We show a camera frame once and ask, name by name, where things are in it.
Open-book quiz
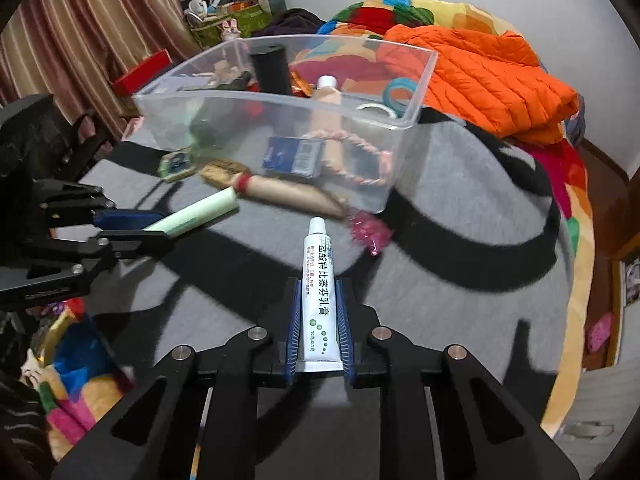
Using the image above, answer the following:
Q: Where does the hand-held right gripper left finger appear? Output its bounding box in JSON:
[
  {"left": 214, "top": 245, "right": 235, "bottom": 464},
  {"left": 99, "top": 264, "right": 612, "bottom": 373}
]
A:
[{"left": 50, "top": 276, "right": 303, "bottom": 480}]

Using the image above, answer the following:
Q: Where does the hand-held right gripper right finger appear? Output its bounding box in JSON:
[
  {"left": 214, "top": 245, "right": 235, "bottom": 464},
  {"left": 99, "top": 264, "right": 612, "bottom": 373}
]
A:
[{"left": 335, "top": 277, "right": 583, "bottom": 480}]

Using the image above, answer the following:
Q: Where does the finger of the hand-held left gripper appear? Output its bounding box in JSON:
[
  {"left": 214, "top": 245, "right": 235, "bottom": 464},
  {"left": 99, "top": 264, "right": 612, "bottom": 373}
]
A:
[
  {"left": 92, "top": 208, "right": 168, "bottom": 233},
  {"left": 22, "top": 230, "right": 176, "bottom": 281}
]

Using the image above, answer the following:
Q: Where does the white ointment tube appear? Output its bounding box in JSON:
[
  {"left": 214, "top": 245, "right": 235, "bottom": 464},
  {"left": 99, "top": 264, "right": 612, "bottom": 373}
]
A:
[{"left": 295, "top": 216, "right": 346, "bottom": 373}]

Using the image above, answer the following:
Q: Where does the mint green tube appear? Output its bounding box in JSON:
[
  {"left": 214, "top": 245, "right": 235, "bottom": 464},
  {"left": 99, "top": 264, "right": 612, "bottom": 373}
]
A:
[{"left": 142, "top": 186, "right": 240, "bottom": 235}]

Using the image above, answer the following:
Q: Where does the dark green glass bottle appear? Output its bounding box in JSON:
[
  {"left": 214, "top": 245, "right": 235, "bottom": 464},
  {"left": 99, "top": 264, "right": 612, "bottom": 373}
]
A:
[{"left": 190, "top": 72, "right": 253, "bottom": 151}]

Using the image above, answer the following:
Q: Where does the clear plastic storage box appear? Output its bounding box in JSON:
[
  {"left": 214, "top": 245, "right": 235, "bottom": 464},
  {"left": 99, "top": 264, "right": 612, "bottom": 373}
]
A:
[{"left": 132, "top": 34, "right": 440, "bottom": 216}]

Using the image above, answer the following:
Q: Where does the small blue box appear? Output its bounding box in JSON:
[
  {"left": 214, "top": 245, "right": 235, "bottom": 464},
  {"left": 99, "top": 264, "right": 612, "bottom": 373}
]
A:
[{"left": 262, "top": 135, "right": 326, "bottom": 181}]

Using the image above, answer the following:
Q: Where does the pink white twisted rope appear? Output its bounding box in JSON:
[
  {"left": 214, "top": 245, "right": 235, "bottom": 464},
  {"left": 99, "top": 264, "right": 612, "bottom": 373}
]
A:
[{"left": 300, "top": 130, "right": 391, "bottom": 186}]

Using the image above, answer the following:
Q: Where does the dark capped cosmetic bottle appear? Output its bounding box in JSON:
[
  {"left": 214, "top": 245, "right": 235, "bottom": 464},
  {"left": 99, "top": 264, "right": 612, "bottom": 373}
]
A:
[{"left": 249, "top": 44, "right": 293, "bottom": 97}]

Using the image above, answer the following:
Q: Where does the white tape roll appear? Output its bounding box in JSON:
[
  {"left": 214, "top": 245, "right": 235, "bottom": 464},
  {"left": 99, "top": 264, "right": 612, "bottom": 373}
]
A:
[{"left": 356, "top": 102, "right": 399, "bottom": 120}]

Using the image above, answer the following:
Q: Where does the peach cream tube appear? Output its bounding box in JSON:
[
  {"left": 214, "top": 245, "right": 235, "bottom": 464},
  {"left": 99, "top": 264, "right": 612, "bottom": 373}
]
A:
[{"left": 307, "top": 75, "right": 343, "bottom": 171}]

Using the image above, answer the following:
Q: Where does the red paper packet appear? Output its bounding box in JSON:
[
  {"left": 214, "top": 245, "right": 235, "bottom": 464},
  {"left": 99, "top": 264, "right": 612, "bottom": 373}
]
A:
[{"left": 240, "top": 70, "right": 313, "bottom": 118}]

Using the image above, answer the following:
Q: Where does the blue tape roll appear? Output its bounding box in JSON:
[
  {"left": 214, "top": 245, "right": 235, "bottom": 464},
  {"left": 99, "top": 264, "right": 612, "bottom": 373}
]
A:
[{"left": 382, "top": 77, "right": 417, "bottom": 115}]

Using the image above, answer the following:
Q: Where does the small green case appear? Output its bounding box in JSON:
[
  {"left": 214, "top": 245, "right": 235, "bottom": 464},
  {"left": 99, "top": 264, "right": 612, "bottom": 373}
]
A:
[{"left": 159, "top": 147, "right": 197, "bottom": 182}]

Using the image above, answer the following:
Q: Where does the pink sparkly ornament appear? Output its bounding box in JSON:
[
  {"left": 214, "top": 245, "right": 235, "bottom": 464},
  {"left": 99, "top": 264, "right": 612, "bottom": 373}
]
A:
[{"left": 347, "top": 210, "right": 393, "bottom": 257}]

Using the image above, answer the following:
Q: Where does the striped brown curtain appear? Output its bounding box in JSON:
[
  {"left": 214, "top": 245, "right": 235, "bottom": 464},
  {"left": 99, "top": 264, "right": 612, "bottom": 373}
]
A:
[{"left": 0, "top": 0, "right": 201, "bottom": 126}]

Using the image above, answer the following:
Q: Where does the red box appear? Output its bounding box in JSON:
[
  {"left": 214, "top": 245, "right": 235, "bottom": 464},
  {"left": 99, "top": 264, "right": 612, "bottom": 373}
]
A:
[{"left": 112, "top": 49, "right": 173, "bottom": 97}]

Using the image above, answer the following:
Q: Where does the dark striped cloth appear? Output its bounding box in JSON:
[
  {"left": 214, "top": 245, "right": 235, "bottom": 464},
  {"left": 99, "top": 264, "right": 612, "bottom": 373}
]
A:
[{"left": 0, "top": 375, "right": 53, "bottom": 480}]

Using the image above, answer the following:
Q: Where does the green bag of clutter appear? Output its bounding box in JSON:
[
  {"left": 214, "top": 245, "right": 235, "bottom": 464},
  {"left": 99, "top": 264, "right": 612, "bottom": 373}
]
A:
[{"left": 187, "top": 2, "right": 273, "bottom": 51}]

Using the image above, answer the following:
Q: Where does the pink floor item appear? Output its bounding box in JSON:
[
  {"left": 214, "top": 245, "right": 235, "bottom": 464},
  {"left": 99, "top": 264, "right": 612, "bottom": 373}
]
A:
[{"left": 587, "top": 312, "right": 616, "bottom": 353}]

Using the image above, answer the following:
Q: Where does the dark clothes pile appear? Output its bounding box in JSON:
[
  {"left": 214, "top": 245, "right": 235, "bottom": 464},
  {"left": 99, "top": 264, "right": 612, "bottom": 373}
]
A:
[{"left": 267, "top": 8, "right": 328, "bottom": 38}]

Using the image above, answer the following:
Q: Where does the colourful patchwork quilt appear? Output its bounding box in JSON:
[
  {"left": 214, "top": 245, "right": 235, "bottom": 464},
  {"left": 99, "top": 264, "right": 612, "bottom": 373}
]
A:
[{"left": 30, "top": 0, "right": 598, "bottom": 461}]

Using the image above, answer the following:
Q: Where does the orange puffer jacket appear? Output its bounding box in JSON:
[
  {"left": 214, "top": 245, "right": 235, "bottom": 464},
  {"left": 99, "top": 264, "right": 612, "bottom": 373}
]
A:
[{"left": 382, "top": 24, "right": 581, "bottom": 147}]

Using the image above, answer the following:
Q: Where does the wooden handled brush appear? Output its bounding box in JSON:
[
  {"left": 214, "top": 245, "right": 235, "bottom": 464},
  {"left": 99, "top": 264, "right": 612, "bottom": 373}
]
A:
[{"left": 200, "top": 159, "right": 348, "bottom": 220}]

